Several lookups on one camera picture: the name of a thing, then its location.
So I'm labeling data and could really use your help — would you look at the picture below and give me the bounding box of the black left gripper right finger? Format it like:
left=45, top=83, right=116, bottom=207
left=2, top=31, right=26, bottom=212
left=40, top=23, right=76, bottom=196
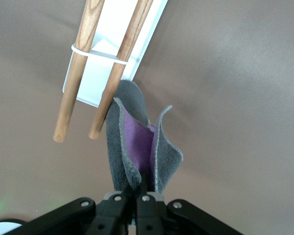
left=134, top=175, right=246, bottom=235

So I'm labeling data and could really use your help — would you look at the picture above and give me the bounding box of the grey and purple towel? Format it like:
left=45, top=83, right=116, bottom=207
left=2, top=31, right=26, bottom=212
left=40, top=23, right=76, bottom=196
left=104, top=79, right=184, bottom=226

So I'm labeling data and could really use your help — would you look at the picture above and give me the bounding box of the brown table mat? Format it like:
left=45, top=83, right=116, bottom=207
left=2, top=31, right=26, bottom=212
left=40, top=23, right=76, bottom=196
left=0, top=0, right=294, bottom=235

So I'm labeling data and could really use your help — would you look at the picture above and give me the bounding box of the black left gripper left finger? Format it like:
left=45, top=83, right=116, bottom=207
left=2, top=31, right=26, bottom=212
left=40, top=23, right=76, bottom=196
left=26, top=181, right=138, bottom=235

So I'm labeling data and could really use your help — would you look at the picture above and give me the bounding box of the white rack with wooden rods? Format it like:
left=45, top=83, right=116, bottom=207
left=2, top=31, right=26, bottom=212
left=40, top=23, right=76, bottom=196
left=52, top=0, right=169, bottom=143

